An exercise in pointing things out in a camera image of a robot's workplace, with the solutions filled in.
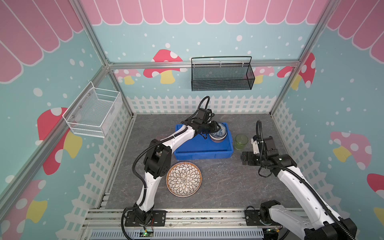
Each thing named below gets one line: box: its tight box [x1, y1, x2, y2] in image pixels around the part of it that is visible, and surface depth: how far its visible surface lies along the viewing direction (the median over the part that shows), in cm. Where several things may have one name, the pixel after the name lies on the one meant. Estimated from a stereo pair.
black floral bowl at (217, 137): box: [209, 133, 228, 143], surface depth 97 cm
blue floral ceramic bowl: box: [209, 122, 228, 143], surface depth 98 cm
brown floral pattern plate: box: [166, 161, 203, 198], surface depth 87 cm
